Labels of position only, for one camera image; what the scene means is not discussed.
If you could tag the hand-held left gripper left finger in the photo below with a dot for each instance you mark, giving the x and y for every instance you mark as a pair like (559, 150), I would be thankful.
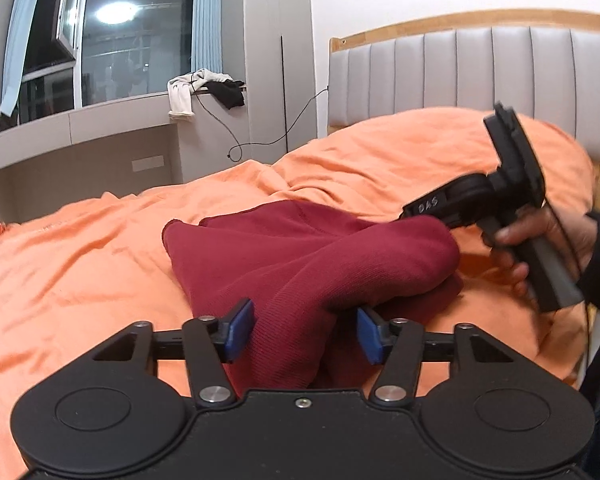
(240, 327)

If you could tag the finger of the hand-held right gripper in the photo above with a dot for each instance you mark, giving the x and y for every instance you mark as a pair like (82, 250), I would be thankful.
(460, 200)

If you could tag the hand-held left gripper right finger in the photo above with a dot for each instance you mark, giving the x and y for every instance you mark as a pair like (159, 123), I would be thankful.
(367, 335)

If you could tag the dark red shirt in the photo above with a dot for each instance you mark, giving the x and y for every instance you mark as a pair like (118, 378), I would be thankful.
(305, 270)

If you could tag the person's right hand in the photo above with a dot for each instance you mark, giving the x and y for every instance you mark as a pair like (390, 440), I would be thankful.
(570, 240)

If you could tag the grey padded wooden headboard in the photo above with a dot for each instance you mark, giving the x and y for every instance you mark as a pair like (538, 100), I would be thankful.
(480, 70)

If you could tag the orange blanket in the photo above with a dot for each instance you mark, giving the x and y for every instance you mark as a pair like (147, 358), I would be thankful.
(80, 260)

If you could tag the black cloth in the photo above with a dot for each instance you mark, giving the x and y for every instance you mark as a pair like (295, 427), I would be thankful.
(230, 94)

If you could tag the white cloth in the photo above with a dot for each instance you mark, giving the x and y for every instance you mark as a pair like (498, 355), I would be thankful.
(180, 97)

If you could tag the grey built-in cabinet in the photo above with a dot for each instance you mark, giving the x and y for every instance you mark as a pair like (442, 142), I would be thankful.
(275, 35)

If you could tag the window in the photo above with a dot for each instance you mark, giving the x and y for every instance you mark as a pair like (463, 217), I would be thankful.
(130, 50)

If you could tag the pleated blue curtain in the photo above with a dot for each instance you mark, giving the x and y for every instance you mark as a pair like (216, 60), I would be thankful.
(207, 15)

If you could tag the smooth light blue curtain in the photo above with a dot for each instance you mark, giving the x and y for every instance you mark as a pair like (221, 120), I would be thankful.
(22, 25)

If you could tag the white wall plate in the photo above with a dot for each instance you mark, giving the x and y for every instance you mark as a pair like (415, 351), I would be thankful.
(149, 164)

